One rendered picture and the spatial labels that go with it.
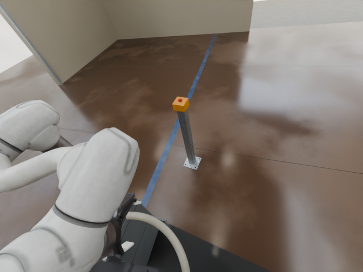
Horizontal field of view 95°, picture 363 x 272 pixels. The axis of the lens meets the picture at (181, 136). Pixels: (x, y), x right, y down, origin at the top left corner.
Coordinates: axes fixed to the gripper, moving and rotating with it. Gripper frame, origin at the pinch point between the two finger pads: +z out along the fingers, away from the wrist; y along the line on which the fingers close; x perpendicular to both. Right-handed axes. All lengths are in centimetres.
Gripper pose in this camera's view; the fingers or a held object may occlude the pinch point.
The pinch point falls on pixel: (133, 222)
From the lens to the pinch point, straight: 69.2
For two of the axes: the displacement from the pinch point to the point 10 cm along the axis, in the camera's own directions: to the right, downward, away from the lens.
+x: 9.8, 0.9, -1.5
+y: -1.3, 9.5, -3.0
